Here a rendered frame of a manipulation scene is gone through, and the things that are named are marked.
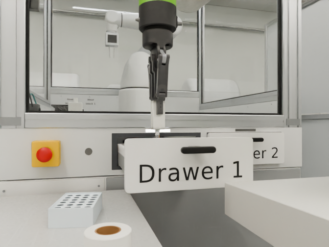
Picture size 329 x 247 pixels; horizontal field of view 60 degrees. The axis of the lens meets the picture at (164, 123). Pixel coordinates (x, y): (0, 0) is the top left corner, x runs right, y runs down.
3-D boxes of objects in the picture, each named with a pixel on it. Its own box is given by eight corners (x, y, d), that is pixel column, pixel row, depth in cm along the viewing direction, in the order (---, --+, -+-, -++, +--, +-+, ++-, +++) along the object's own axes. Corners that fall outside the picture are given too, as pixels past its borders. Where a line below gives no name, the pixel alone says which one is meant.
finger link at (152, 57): (165, 56, 70) (167, 54, 69) (166, 101, 69) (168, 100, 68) (150, 55, 69) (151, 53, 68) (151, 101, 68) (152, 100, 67)
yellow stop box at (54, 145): (58, 166, 79) (58, 140, 79) (30, 167, 77) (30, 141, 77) (60, 164, 84) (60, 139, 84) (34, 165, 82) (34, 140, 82)
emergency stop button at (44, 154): (52, 162, 76) (52, 147, 76) (35, 162, 75) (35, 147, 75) (53, 160, 79) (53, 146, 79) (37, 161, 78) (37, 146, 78)
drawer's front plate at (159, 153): (253, 185, 65) (253, 136, 65) (125, 193, 57) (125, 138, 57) (248, 184, 66) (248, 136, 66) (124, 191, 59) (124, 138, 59)
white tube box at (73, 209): (92, 227, 55) (92, 207, 55) (47, 228, 54) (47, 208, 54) (102, 208, 67) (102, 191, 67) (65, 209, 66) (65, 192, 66)
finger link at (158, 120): (164, 100, 70) (165, 100, 69) (164, 129, 70) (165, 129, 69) (152, 100, 69) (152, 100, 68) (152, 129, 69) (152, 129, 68)
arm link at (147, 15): (132, 13, 73) (138, -3, 64) (176, 17, 76) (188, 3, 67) (132, 37, 73) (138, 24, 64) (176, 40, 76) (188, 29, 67)
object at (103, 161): (302, 166, 106) (302, 127, 106) (-7, 181, 79) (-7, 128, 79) (202, 146, 197) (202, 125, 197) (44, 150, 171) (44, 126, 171)
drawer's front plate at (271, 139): (284, 163, 102) (284, 132, 102) (209, 166, 94) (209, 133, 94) (281, 162, 103) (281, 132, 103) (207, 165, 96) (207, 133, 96)
